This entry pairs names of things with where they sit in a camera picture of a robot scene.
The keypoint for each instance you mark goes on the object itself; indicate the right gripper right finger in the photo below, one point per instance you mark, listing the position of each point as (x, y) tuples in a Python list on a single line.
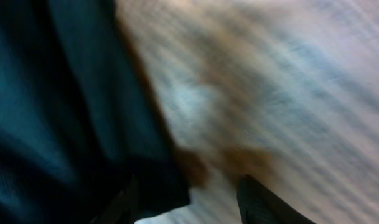
[(259, 205)]

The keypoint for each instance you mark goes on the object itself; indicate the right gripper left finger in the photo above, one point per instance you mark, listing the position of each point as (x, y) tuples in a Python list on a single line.
[(123, 209)]

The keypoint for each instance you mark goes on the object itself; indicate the black t-shirt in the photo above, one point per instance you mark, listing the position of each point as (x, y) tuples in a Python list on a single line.
[(75, 123)]

